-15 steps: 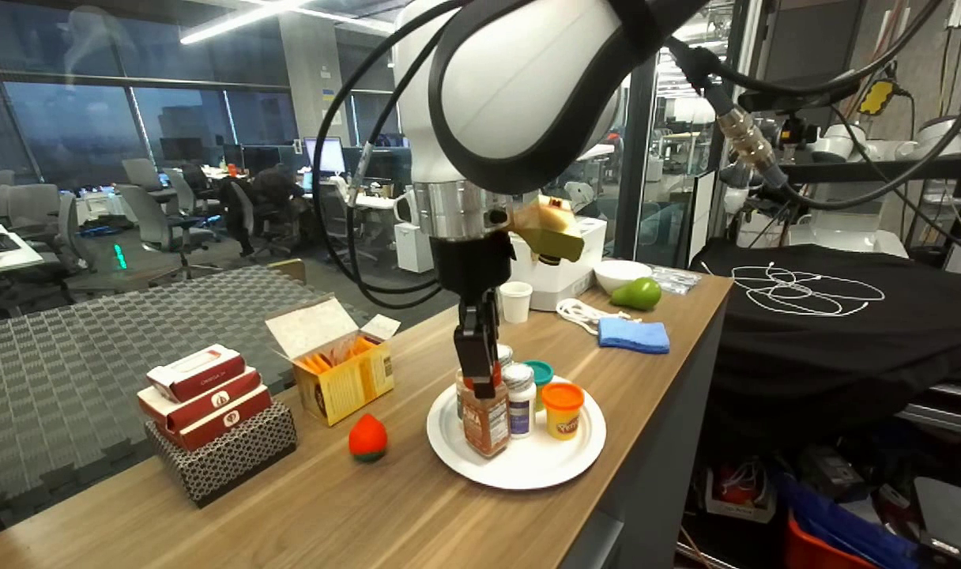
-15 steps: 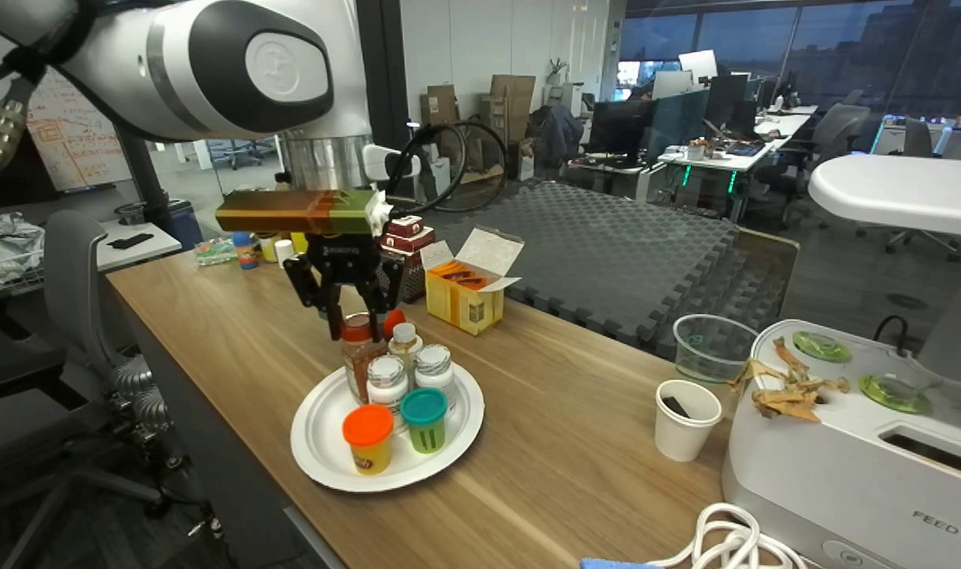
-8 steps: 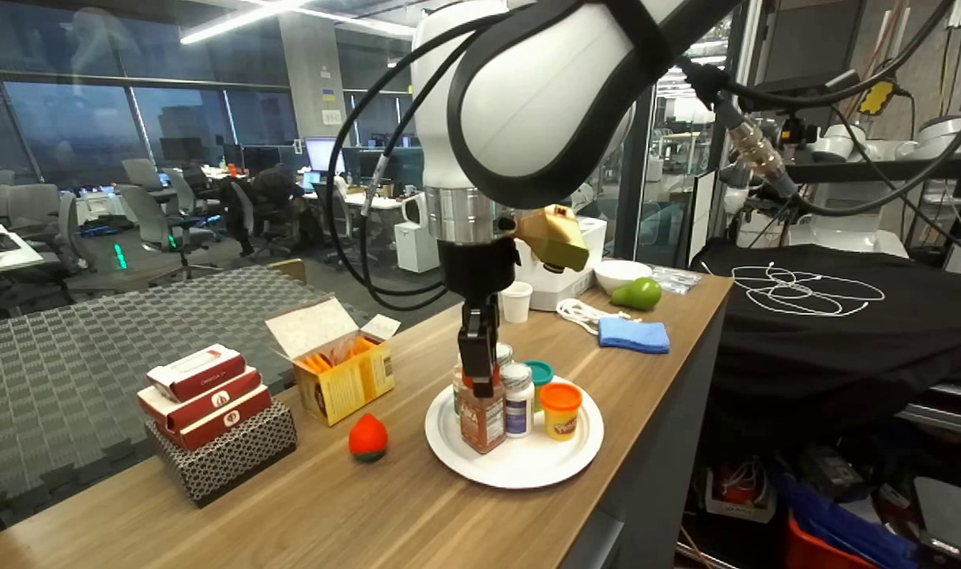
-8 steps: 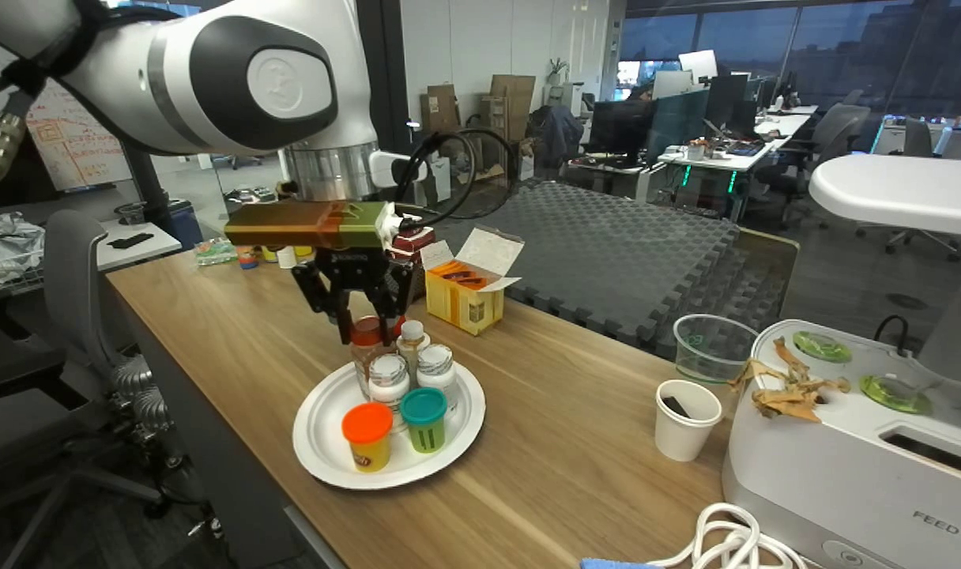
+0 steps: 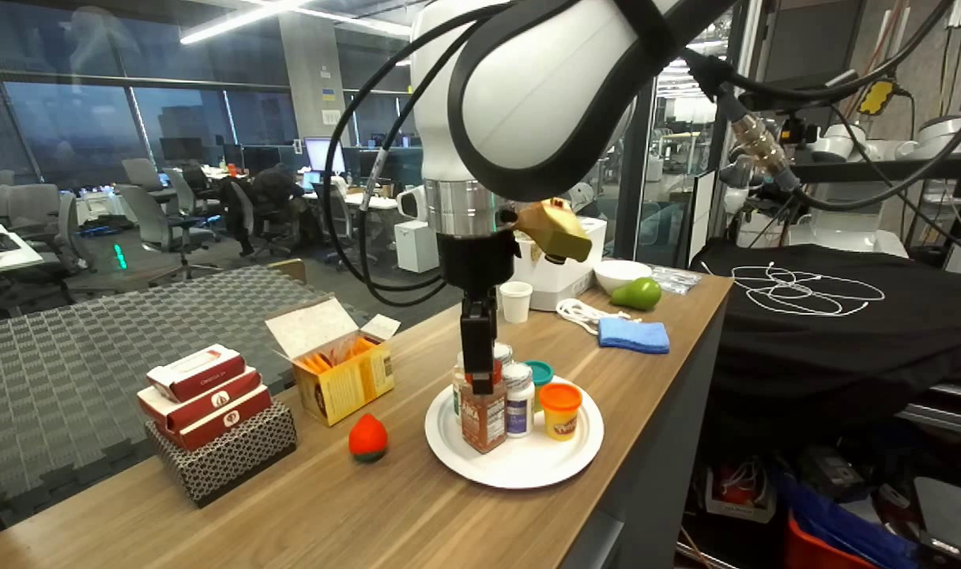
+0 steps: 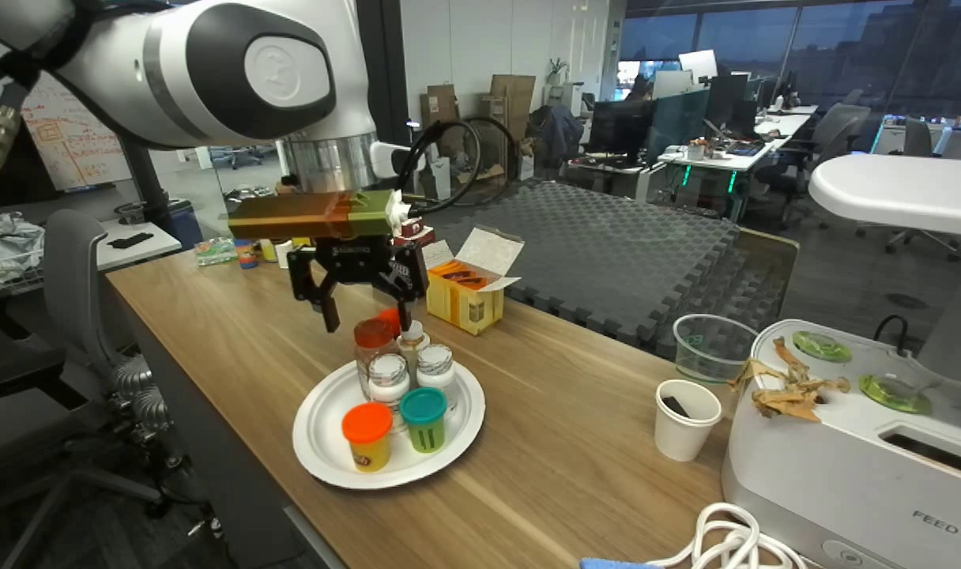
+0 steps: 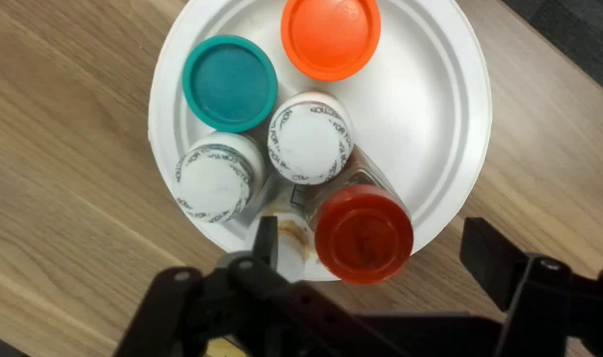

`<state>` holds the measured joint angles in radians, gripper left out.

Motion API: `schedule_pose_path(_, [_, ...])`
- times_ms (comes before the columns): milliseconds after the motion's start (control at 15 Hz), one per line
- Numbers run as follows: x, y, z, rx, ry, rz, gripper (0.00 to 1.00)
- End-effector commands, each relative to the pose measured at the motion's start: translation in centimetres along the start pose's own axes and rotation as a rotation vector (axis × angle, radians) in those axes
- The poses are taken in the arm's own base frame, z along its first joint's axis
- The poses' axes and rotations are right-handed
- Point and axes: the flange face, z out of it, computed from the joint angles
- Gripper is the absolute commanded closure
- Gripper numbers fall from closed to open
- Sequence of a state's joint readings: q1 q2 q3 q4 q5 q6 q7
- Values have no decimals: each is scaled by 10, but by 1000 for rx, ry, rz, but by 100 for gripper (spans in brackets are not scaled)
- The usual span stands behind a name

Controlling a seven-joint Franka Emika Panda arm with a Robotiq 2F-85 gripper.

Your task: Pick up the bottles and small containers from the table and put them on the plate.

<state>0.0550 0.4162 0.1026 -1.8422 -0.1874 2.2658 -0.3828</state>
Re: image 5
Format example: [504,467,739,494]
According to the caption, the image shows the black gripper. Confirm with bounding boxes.
[437,230,521,395]

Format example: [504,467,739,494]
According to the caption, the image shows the spice jar orange lid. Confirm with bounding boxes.
[457,365,513,458]

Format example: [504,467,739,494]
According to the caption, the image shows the yellow tub orange lid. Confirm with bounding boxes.
[539,380,586,442]

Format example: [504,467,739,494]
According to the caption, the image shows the red toy strawberry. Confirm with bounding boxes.
[345,412,392,463]

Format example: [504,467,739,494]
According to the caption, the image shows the white paper plate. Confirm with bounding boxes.
[422,372,608,494]

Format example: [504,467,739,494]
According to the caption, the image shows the white paper cup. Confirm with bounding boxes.
[495,277,533,329]

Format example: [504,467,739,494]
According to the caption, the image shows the white cabinet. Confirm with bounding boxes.
[392,215,444,277]

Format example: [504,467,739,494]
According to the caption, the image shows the yellow cardboard box open flaps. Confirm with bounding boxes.
[264,294,406,428]

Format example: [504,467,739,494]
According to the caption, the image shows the green toy pear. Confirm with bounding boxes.
[608,274,665,315]

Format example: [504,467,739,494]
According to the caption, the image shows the white slatted plastic piece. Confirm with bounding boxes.
[651,266,707,298]

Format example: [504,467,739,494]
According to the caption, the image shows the black vertical pole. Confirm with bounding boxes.
[610,97,656,266]

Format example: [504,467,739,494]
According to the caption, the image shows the red flat box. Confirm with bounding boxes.
[168,383,274,454]
[147,341,247,404]
[135,362,264,433]

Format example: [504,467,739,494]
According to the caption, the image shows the grey patterned box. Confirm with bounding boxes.
[147,395,301,510]

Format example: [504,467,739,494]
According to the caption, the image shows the black cloth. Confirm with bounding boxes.
[689,241,961,423]

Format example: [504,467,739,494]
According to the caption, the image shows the red bin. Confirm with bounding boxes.
[781,511,874,569]

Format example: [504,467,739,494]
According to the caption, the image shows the grey foam floor mat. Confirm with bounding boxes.
[0,261,317,541]

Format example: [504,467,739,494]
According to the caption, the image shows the long ceiling light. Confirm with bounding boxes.
[177,0,308,47]

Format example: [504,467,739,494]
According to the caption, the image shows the blue bin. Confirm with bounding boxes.
[785,477,919,569]

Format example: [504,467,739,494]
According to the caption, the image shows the white lab equipment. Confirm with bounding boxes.
[807,106,961,261]

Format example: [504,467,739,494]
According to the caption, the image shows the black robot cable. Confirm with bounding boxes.
[318,2,486,309]

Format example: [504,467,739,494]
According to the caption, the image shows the thin white cable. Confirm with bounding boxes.
[728,260,891,321]

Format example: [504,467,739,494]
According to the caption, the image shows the black cable metal fitting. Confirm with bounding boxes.
[689,0,961,215]

